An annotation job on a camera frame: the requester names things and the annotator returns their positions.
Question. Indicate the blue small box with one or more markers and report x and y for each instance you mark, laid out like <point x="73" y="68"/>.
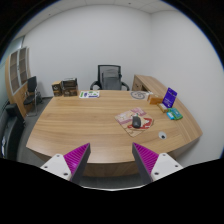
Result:
<point x="170" y="116"/>

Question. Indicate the dark brown large box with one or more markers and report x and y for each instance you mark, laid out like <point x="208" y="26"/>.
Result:
<point x="70" y="87"/>

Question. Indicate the green flat box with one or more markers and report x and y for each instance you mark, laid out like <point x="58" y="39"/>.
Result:
<point x="177" y="115"/>

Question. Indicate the yellow small box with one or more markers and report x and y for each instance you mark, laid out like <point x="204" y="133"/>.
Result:
<point x="162" y="107"/>

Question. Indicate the white green leaflet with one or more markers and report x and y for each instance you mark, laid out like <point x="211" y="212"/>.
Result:
<point x="89" y="94"/>

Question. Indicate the cartoon printed mouse pad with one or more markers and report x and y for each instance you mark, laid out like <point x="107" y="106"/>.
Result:
<point x="125" y="120"/>

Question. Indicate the wooden bookshelf cabinet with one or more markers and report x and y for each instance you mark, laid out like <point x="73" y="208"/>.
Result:
<point x="17" y="72"/>

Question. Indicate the black mesh office chair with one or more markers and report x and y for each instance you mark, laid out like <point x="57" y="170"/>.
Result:
<point x="109" y="78"/>

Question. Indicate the round patterned coaster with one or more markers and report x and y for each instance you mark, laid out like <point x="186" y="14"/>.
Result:
<point x="139" y="95"/>

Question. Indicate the black chair at left edge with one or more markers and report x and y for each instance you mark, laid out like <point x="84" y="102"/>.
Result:
<point x="11" y="128"/>

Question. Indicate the black visitor chair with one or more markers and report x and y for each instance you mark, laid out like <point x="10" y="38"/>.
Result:
<point x="32" y="95"/>

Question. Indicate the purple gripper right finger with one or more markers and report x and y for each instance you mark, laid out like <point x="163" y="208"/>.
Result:
<point x="153" y="166"/>

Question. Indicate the wooden side cabinet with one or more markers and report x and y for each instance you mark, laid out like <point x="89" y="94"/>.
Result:
<point x="148" y="83"/>

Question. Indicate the dark brown small box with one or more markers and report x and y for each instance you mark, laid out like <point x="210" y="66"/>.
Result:
<point x="57" y="88"/>

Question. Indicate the wooden desk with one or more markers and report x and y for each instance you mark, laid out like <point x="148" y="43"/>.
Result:
<point x="69" y="122"/>

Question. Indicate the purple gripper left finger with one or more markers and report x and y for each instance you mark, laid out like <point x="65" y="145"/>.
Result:
<point x="69" y="166"/>

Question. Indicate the black computer mouse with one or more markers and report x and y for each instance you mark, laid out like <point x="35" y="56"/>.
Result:
<point x="136" y="122"/>

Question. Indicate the orange cardboard box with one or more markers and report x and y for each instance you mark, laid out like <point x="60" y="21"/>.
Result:
<point x="154" y="99"/>

